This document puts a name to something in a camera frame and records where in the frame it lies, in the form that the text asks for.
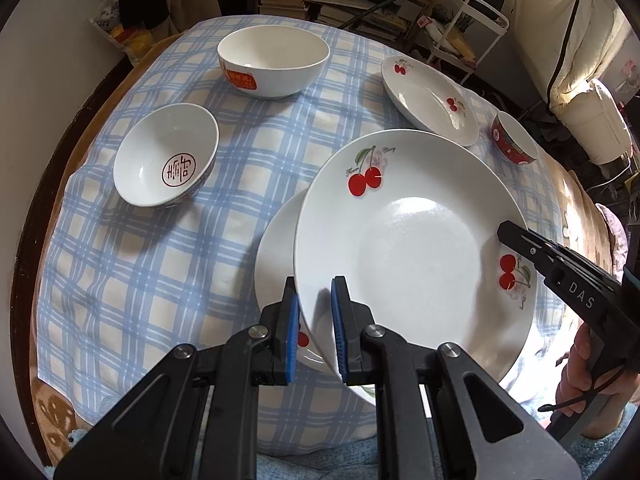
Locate large red patterned bowl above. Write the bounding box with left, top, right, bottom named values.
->
left=490, top=110, right=539, bottom=166

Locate large cherry plate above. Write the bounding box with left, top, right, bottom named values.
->
left=293, top=129, right=537, bottom=379
left=252, top=186, right=381, bottom=406

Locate small cherry plate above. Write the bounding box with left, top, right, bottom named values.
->
left=381, top=56, right=480, bottom=148

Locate right hand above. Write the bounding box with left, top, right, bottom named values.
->
left=555, top=318, right=640, bottom=418

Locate blue plaid tablecloth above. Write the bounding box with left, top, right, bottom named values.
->
left=37, top=14, right=576, bottom=456

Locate white rolling cart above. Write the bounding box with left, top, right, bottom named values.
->
left=423, top=0, right=510, bottom=84

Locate cream padded chair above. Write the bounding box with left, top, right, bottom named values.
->
left=513, top=0, right=631, bottom=166

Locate small red patterned bowl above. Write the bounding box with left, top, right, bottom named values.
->
left=113, top=103, right=220, bottom=208

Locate large white bowl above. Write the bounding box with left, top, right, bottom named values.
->
left=217, top=25, right=331, bottom=99

